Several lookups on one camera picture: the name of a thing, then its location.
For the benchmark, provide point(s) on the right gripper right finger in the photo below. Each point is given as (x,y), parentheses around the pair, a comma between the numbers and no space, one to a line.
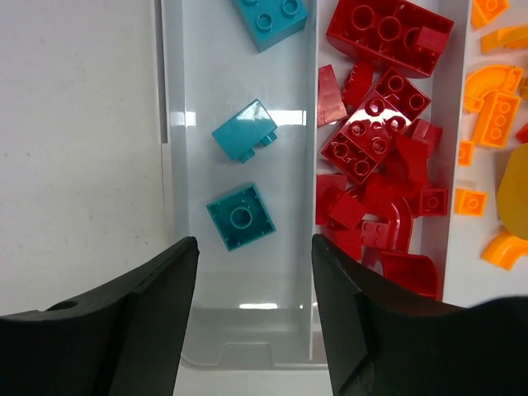
(381,339)

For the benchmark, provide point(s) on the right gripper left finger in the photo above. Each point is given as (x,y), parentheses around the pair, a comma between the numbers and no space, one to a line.
(124,337)

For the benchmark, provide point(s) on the red arch lego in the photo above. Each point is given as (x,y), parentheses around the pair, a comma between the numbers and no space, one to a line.
(386,240)

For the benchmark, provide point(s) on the small teal lego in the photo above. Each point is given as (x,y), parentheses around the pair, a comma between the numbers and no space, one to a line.
(241,217)

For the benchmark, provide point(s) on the yellow butterfly lego block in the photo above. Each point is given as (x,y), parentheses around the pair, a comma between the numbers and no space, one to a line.
(511,197)

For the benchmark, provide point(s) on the red curved lego piece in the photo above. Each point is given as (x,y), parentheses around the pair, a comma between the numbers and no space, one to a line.
(330,107)

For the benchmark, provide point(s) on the red stepped lego block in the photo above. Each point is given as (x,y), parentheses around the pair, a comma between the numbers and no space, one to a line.
(366,138)

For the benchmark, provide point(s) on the teal long lego brick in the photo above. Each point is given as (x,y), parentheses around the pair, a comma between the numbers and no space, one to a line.
(269,22)

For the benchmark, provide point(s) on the orange curved lego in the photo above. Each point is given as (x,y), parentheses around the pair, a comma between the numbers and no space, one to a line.
(505,250)

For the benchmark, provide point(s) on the white divided tray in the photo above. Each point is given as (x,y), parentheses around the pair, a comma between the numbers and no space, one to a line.
(255,308)

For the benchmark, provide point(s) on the orange lego in tray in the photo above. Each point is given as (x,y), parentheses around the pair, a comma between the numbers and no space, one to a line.
(490,92)

